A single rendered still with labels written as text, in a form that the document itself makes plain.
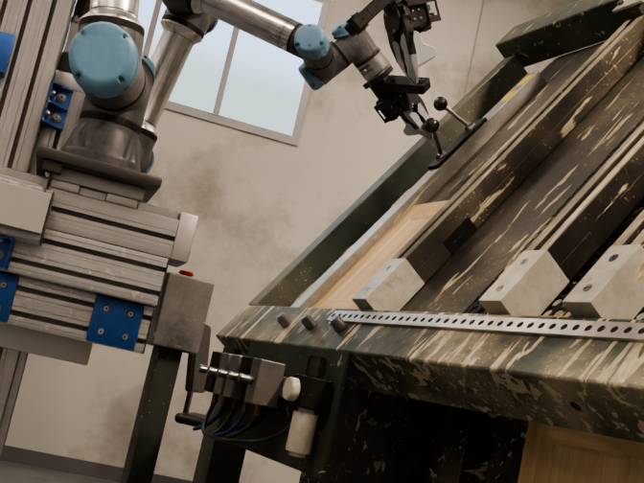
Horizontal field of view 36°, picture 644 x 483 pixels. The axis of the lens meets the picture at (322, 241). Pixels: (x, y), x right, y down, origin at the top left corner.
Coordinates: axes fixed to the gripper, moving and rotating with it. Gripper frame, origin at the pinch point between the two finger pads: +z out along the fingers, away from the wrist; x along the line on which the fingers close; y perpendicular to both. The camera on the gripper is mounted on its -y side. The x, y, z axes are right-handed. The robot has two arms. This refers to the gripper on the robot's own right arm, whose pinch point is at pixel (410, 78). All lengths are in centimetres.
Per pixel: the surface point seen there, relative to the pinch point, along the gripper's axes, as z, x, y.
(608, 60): 0, 30, 62
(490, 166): 17.4, 29.3, 26.1
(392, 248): 30, 50, 7
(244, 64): -99, 413, 80
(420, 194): 18, 63, 23
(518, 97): -1, 67, 59
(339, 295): 37, 51, -8
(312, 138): -47, 415, 111
